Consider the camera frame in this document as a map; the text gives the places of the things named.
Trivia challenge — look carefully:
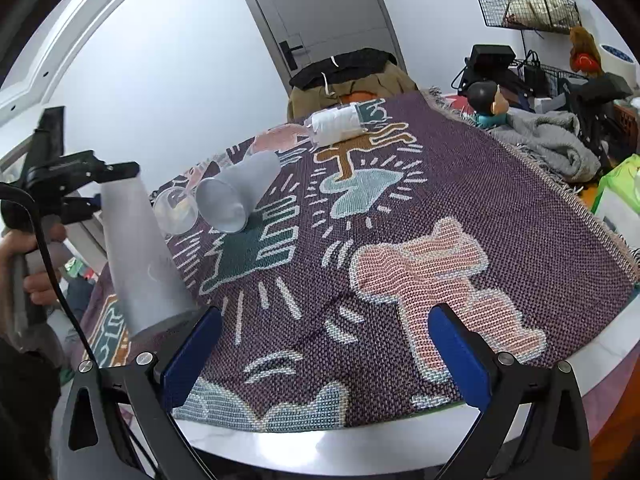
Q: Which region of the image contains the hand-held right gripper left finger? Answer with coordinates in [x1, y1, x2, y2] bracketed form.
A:
[59, 306, 223, 480]

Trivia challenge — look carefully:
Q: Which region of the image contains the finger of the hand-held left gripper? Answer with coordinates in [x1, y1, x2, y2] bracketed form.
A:
[90, 160, 141, 182]
[62, 195, 104, 224]

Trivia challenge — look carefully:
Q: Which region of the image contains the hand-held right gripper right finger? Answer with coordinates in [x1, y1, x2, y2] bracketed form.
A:
[427, 302, 593, 480]

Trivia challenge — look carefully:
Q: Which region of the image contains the tall white frosted cup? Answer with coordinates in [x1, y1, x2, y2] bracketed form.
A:
[100, 175, 202, 339]

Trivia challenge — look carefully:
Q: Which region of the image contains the short frosted plastic cup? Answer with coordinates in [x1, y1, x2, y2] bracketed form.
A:
[195, 151, 281, 235]

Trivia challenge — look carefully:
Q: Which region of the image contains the person's left hand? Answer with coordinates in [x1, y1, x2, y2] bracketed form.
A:
[0, 224, 68, 341]

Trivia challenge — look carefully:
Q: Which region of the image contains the printed woven blanket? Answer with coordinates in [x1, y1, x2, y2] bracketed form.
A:
[80, 87, 640, 433]

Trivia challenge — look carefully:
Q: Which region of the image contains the dark clothing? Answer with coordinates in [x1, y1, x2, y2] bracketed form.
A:
[0, 337, 63, 480]

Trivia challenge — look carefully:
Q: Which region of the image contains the grey fleece blanket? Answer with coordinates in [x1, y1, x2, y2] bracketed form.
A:
[487, 109, 602, 184]

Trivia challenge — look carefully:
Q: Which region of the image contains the green bag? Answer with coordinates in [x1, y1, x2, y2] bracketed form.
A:
[590, 154, 640, 233]

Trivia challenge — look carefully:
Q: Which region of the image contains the black clothing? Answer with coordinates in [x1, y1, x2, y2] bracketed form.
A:
[289, 48, 399, 94]

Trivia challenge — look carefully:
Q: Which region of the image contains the black-haired toy figurine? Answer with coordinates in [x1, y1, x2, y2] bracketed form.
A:
[466, 81, 512, 129]

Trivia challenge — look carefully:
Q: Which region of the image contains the grey door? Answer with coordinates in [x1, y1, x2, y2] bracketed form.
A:
[225, 0, 407, 97]

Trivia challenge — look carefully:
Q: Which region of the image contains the black handbag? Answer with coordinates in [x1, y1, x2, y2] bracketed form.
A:
[521, 50, 552, 97]

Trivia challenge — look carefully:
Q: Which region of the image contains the black chair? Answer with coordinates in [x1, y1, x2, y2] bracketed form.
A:
[559, 72, 634, 157]

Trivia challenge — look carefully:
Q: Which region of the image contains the black box device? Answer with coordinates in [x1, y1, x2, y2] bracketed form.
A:
[469, 44, 519, 87]

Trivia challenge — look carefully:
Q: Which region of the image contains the orange plush toy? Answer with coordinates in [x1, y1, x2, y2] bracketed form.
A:
[570, 26, 604, 79]

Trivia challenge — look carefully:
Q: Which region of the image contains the white tape roll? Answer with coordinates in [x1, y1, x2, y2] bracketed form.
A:
[598, 43, 639, 86]

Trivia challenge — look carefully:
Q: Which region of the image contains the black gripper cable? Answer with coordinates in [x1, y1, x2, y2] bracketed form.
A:
[0, 181, 98, 363]

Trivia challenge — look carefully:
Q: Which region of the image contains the black door handle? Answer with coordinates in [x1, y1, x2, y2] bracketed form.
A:
[279, 40, 307, 69]

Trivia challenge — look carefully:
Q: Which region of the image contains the black wire basket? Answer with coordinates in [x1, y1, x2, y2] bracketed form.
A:
[477, 0, 582, 32]

